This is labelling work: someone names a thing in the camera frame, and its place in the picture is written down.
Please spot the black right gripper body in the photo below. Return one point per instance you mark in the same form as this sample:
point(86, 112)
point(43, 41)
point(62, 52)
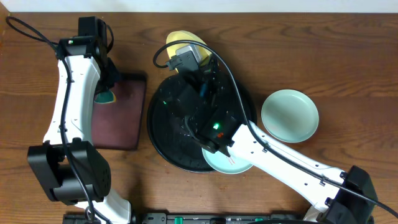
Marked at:
point(211, 90)

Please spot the green yellow sponge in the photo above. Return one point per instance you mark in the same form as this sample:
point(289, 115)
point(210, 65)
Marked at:
point(105, 97)

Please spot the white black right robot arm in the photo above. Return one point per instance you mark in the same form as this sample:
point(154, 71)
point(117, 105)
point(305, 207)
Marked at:
point(336, 196)

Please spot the mint plate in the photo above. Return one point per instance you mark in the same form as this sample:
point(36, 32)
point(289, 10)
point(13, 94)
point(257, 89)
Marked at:
point(225, 164)
point(290, 116)

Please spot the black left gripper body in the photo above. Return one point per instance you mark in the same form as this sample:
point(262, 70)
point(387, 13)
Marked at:
point(111, 78)

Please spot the dark red rectangular tray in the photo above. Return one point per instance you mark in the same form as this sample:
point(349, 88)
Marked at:
point(117, 125)

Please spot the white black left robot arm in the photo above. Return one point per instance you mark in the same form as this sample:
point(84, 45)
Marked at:
point(67, 165)

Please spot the yellow plate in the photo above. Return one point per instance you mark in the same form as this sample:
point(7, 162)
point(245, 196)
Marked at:
point(182, 38)

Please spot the round black tray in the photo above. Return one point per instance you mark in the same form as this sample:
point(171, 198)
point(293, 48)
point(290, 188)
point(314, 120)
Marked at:
point(184, 148)

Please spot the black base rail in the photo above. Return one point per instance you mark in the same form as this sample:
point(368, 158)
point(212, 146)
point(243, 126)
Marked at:
point(163, 218)

